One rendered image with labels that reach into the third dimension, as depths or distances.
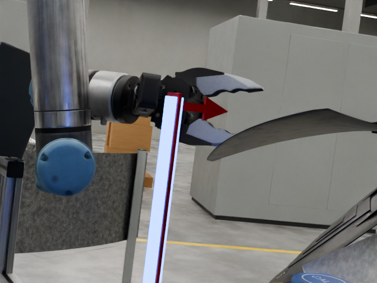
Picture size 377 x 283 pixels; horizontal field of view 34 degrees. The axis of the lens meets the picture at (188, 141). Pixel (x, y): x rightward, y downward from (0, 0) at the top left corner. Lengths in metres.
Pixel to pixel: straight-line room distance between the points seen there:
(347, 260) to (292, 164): 6.31
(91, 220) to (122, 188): 0.22
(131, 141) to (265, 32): 2.79
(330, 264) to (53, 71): 0.42
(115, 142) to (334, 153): 3.13
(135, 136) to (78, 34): 7.94
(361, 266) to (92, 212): 1.98
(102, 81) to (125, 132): 7.83
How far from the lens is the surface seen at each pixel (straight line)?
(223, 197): 6.89
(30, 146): 1.19
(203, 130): 0.84
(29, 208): 2.48
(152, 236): 0.62
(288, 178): 7.08
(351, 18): 11.95
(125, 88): 0.90
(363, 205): 0.95
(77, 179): 0.81
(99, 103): 0.91
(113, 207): 2.75
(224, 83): 0.84
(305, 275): 0.41
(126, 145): 8.76
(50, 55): 0.82
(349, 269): 0.77
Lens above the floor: 1.18
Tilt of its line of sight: 3 degrees down
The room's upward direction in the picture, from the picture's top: 7 degrees clockwise
